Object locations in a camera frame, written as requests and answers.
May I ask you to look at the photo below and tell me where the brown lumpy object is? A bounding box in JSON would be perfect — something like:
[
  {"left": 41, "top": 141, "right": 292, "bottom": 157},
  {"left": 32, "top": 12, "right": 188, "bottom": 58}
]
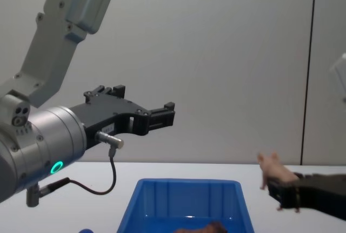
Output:
[{"left": 175, "top": 221, "right": 228, "bottom": 233}]

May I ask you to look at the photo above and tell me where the thin dark cable silver plug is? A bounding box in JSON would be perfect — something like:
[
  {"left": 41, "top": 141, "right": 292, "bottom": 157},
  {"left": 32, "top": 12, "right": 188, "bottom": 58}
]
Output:
[{"left": 39, "top": 131, "right": 125, "bottom": 196}]

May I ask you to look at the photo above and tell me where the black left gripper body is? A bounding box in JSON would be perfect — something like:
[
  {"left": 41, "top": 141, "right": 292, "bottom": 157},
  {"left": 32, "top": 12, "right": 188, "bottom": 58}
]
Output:
[{"left": 69, "top": 95, "right": 150, "bottom": 150}]

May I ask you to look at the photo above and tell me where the blue plastic bin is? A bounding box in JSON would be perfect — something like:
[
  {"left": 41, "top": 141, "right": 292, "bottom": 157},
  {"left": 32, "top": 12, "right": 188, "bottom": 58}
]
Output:
[{"left": 116, "top": 178, "right": 256, "bottom": 233}]

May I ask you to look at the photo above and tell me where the person's hand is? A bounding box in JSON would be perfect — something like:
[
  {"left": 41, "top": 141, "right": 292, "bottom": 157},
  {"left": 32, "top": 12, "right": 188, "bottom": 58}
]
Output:
[{"left": 256, "top": 151, "right": 302, "bottom": 214}]

